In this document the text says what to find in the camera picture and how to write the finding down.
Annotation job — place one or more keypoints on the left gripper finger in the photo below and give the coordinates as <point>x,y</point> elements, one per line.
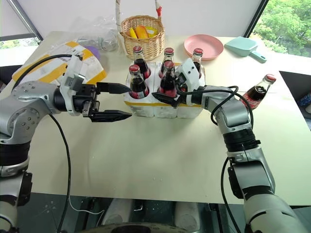
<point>111,116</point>
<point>114,88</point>

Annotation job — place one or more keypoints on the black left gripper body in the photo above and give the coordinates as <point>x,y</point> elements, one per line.
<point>82,98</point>

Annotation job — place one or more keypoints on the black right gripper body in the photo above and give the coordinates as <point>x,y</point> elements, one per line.
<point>182,83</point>

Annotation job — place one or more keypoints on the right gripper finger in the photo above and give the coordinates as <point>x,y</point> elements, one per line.
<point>167,99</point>

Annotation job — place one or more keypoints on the glass cola bottle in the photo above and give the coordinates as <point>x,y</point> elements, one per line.
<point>197,58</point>
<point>256,93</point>
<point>168,54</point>
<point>141,64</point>
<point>167,83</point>
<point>137,83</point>

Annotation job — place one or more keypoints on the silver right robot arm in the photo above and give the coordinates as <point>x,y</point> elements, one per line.
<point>234,116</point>

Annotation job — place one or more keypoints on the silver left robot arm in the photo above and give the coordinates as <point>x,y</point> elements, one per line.
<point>24,109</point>

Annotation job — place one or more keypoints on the white foam crate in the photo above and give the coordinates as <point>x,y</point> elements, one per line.
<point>145,108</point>

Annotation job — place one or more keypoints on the pink round plate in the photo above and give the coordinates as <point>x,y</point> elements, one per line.
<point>202,46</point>

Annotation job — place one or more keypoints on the yellow white bag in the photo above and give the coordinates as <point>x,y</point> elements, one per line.
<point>46,68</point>

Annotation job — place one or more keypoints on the clear plastic bag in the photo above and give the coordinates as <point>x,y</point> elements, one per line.
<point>107,36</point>

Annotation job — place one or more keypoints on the yellow toy fruit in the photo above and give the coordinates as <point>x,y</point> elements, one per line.
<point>132,32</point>

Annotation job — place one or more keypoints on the orange toy fruit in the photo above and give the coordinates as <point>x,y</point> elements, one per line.
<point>141,32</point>

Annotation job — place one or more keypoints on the teal plastic dustpan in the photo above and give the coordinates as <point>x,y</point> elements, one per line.
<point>240,46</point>

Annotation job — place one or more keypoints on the blue white patterned object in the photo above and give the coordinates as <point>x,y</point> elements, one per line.
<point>306,99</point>

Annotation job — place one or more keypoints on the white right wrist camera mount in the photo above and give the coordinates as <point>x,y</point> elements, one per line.
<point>190,70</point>

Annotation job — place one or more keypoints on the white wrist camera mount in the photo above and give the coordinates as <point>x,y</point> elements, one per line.
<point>72,70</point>
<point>190,70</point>

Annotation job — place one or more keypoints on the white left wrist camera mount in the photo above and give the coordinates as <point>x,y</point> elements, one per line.
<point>72,70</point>

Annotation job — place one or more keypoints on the grey window frame bar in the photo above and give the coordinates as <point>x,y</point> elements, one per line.
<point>26,19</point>

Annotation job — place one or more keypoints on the black window frame bar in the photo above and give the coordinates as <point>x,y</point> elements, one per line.
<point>256,18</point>

